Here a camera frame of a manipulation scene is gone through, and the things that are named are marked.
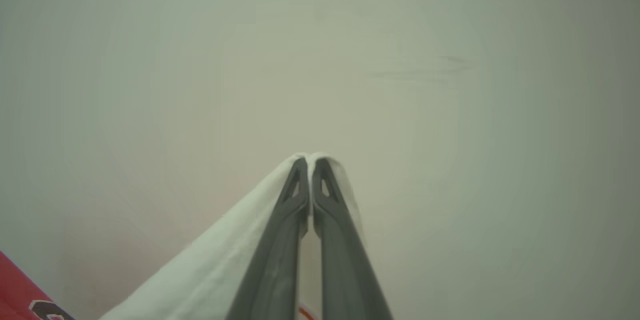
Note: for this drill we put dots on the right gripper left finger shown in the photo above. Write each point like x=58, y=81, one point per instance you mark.
x=275, y=270

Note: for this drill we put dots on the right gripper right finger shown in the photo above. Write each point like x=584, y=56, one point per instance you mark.
x=345, y=275

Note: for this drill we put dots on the red and white shirt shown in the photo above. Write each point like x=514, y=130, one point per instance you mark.
x=215, y=270

